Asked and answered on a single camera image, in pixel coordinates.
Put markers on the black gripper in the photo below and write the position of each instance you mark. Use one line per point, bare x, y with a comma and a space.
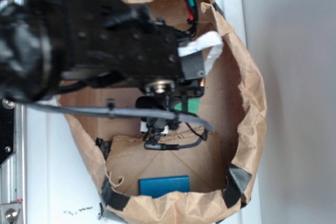
167, 79

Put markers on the green rectangular block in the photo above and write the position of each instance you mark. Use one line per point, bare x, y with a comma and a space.
193, 105

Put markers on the blue rectangular block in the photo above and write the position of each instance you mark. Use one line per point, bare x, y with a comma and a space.
159, 186

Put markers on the brown paper bag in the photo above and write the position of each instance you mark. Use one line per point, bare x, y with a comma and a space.
222, 169

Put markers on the aluminium frame rail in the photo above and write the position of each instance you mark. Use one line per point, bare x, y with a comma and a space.
13, 154

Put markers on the metal corner bracket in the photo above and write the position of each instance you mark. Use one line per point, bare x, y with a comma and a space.
11, 213

